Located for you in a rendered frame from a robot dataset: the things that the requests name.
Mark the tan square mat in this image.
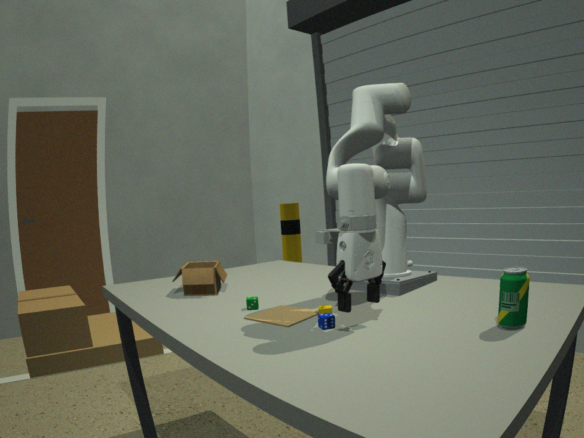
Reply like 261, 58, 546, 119
244, 305, 319, 328

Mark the green drink can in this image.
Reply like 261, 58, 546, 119
498, 267, 530, 330

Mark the brown cardboard box with flaps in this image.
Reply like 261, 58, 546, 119
172, 261, 227, 296

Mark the blue die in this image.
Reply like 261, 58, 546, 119
318, 313, 335, 330

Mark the green die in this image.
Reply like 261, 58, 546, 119
246, 297, 259, 310

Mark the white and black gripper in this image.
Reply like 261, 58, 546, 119
328, 228, 386, 313

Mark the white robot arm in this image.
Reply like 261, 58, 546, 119
315, 83, 427, 278

